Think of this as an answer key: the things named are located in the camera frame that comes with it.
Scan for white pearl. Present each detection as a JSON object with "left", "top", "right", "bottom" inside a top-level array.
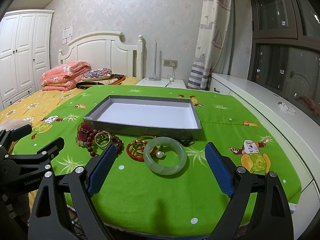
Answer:
[{"left": 156, "top": 151, "right": 164, "bottom": 159}]

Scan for wall socket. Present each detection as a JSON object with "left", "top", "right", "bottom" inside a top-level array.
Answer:
[{"left": 163, "top": 60, "right": 177, "bottom": 68}]

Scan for green pendant black cord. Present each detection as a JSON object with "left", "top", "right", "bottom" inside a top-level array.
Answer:
[{"left": 178, "top": 138, "right": 196, "bottom": 147}]

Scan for grey jewelry tray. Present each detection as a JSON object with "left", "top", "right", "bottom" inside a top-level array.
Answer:
[{"left": 83, "top": 95, "right": 202, "bottom": 140}]

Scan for green cartoon blanket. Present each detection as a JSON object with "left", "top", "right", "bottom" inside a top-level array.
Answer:
[{"left": 14, "top": 85, "right": 302, "bottom": 237}]

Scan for dark window frame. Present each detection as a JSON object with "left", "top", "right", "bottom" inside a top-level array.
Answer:
[{"left": 248, "top": 0, "right": 319, "bottom": 124}]

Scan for red string gold bracelet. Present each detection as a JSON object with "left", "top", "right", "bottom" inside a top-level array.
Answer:
[{"left": 126, "top": 139, "right": 151, "bottom": 162}]

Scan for beige plush cushion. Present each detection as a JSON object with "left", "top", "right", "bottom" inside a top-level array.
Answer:
[{"left": 0, "top": 119, "right": 32, "bottom": 131}]

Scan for white nightstand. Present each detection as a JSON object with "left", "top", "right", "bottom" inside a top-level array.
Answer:
[{"left": 136, "top": 78, "right": 187, "bottom": 89}]

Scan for multicolor stone bead bracelet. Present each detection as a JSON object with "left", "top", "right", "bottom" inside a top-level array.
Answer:
[{"left": 76, "top": 136, "right": 89, "bottom": 148}]

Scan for green jade bangle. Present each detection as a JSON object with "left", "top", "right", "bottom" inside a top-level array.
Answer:
[{"left": 143, "top": 137, "right": 187, "bottom": 176}]

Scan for white window cabinet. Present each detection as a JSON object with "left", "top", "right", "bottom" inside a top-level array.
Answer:
[{"left": 210, "top": 73, "right": 319, "bottom": 239}]

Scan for white wardrobe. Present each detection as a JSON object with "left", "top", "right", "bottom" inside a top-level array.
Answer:
[{"left": 1, "top": 9, "right": 54, "bottom": 110}]

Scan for gold ring bangles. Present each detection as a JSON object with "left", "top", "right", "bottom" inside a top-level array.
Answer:
[{"left": 94, "top": 131, "right": 112, "bottom": 150}]

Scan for desk lamp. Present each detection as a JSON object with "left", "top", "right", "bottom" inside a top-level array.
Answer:
[{"left": 148, "top": 42, "right": 161, "bottom": 82}]

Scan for white headboard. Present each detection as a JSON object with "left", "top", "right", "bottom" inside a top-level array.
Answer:
[{"left": 57, "top": 31, "right": 145, "bottom": 80}]

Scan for pink folded quilt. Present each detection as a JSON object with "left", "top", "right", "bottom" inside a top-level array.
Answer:
[{"left": 40, "top": 61, "right": 91, "bottom": 91}]

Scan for dark red bead bracelet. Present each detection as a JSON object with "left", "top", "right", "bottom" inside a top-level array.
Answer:
[{"left": 86, "top": 128, "right": 124, "bottom": 158}]

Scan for black orange folded cloth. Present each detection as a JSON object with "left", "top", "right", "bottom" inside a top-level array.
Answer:
[{"left": 76, "top": 74, "right": 126, "bottom": 89}]

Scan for sailboat curtain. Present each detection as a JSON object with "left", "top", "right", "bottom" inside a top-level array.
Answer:
[{"left": 187, "top": 0, "right": 233, "bottom": 90}]

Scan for thin gold bangle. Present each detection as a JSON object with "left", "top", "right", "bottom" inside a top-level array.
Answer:
[{"left": 135, "top": 135, "right": 155, "bottom": 145}]

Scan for patterned pillow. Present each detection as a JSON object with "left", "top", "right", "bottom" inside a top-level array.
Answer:
[{"left": 81, "top": 68, "right": 112, "bottom": 82}]

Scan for crystal bracelet on cabinet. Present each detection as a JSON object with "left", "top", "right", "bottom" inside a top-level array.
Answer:
[{"left": 278, "top": 101, "right": 297, "bottom": 114}]

